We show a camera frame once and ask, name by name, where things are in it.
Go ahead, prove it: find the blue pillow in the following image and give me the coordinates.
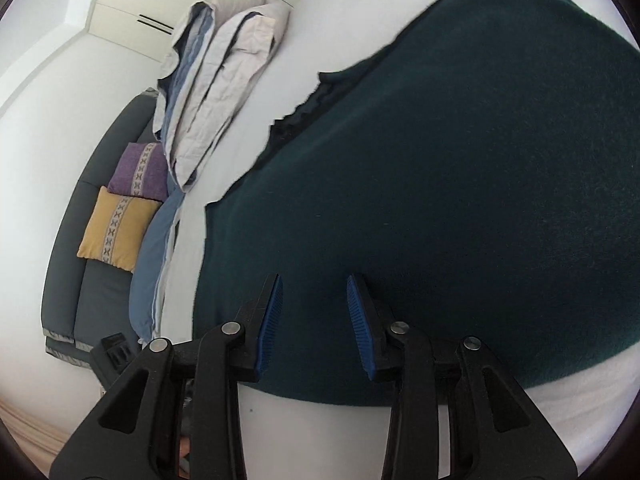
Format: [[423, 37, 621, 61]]
[[129, 180, 188, 346]]

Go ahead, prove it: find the folded beige and blue duvet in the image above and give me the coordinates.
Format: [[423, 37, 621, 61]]
[[152, 0, 291, 193]]

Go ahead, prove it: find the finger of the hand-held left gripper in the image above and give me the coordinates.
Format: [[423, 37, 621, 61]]
[[90, 332, 138, 391]]

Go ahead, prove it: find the dark green sweater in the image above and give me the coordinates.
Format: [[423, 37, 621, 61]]
[[191, 0, 640, 406]]

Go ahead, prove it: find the purple patterned cushion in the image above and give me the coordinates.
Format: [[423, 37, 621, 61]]
[[107, 142, 170, 202]]

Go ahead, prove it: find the yellow patterned cushion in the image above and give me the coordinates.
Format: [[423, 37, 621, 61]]
[[76, 186, 162, 272]]

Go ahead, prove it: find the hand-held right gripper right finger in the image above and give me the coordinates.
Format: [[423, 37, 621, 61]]
[[346, 273, 577, 480]]

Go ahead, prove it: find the grey upholstered headboard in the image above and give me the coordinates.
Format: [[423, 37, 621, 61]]
[[40, 89, 166, 368]]

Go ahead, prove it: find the bed with white sheet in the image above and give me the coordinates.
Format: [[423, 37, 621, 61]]
[[150, 0, 640, 480]]

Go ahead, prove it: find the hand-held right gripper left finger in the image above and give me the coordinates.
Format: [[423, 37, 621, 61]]
[[48, 273, 284, 480]]

